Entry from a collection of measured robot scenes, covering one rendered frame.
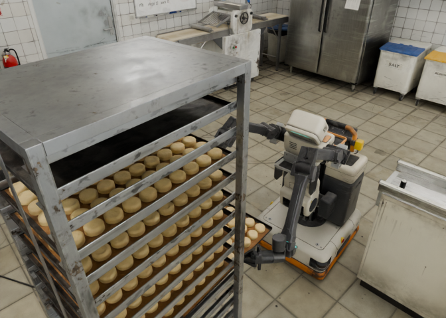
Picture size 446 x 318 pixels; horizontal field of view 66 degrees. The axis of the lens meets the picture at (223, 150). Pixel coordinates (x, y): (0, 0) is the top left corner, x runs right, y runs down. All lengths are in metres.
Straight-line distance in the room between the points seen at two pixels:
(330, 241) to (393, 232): 0.49
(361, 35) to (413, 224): 3.79
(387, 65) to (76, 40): 4.45
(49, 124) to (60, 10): 4.39
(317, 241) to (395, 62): 3.71
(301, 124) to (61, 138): 1.58
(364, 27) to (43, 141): 5.19
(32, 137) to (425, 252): 2.11
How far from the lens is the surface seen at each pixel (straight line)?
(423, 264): 2.42
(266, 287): 2.65
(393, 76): 5.81
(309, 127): 2.04
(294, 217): 1.63
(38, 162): 0.69
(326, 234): 2.68
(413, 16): 6.29
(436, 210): 2.19
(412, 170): 2.45
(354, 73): 5.77
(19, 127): 0.76
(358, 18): 5.62
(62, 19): 5.11
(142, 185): 0.89
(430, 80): 5.64
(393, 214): 2.28
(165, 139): 0.89
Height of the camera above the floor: 2.12
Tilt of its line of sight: 32 degrees down
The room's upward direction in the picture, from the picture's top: straight up
